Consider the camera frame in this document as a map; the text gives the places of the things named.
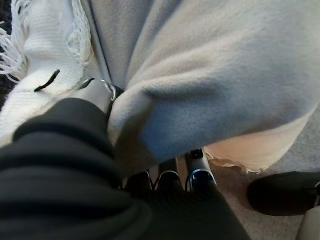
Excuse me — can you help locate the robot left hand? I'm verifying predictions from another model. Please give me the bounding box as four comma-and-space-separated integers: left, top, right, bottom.
0, 77, 251, 240

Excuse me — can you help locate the white cushion with fringe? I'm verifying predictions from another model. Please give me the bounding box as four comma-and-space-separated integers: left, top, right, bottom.
0, 0, 320, 175

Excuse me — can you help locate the dark round object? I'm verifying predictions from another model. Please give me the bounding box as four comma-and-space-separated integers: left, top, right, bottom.
246, 171, 320, 240

